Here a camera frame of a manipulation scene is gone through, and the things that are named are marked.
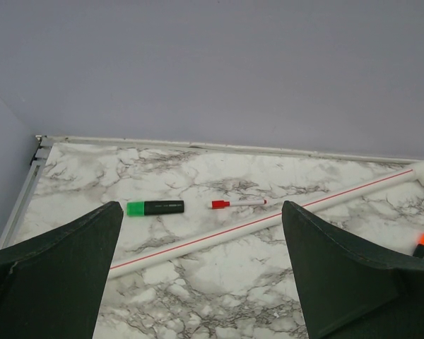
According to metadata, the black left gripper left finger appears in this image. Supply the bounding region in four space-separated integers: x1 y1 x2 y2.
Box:
0 201 123 338

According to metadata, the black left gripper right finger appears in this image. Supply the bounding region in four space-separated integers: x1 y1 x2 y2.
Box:
282 201 424 338

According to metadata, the white PVC pipe frame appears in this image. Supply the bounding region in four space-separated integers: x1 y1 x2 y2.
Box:
107 162 424 280

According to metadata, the green and black highlighter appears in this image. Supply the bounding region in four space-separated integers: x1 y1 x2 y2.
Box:
126 201 184 217

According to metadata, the red and white marker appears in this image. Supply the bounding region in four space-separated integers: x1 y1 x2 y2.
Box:
211 199 267 210

